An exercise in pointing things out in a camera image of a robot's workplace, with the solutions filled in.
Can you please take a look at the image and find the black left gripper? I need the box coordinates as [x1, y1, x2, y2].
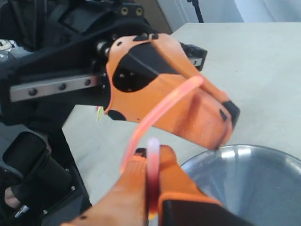
[0, 0, 208, 125]

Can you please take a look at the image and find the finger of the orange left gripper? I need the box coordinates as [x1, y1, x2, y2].
[105, 33, 240, 149]

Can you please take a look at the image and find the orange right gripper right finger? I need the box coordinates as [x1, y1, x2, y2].
[158, 145, 252, 226]

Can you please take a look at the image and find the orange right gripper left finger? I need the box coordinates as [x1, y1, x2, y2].
[68, 148, 148, 226]

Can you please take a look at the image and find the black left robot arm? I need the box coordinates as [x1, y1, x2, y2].
[0, 0, 245, 226]

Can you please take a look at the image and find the round steel plate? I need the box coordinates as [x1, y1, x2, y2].
[182, 145, 301, 226]

